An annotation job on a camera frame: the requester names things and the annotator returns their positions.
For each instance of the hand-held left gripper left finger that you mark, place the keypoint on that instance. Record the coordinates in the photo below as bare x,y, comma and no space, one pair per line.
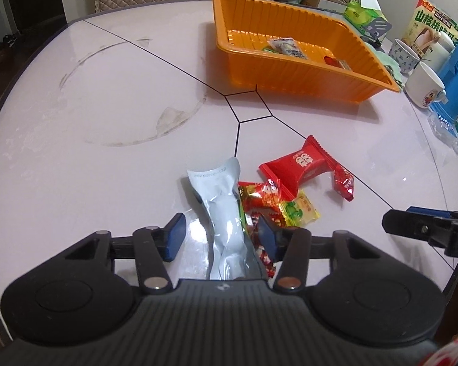
174,236

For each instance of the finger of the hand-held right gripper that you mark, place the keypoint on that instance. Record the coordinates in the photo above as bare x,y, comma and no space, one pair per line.
400,221
423,210

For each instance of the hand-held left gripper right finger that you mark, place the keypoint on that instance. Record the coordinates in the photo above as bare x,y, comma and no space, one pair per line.
269,238

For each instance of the yellow green snack packet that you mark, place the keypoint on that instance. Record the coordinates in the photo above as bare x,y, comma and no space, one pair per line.
299,209

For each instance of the red patterned snack packet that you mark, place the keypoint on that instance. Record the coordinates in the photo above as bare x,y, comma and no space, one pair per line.
255,194

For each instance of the silver foil pouch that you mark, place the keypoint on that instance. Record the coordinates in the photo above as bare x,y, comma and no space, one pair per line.
221,206

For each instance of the small red snack packet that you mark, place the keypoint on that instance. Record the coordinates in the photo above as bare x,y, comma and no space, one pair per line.
344,183

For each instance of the large red snack packet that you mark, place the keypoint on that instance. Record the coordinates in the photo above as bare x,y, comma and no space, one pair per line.
297,166

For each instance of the orange plastic tray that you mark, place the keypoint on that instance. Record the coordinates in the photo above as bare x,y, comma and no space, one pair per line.
290,80

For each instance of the red white snack packet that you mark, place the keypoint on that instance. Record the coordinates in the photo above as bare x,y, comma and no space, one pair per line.
334,61

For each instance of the black seaweed snack packet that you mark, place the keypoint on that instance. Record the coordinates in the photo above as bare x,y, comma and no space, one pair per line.
288,47

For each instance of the clear blue plastic packet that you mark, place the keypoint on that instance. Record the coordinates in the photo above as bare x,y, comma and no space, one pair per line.
441,125

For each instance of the white cartoon mug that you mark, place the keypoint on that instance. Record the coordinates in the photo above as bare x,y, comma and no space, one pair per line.
423,82

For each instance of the green cloth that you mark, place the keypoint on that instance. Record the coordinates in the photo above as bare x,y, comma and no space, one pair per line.
391,64

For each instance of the white patterned mug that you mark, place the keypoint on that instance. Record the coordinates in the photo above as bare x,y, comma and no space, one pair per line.
402,57

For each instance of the grey phone stand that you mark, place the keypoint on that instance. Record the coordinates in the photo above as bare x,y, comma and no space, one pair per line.
379,28

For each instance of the yellow white carton box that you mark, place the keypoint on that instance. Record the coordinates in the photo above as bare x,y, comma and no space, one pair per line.
429,23

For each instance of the green tissue pack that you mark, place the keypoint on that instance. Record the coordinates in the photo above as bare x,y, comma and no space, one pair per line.
357,13

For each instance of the row of shoes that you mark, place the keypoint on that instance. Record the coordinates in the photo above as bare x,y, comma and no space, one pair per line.
0,61

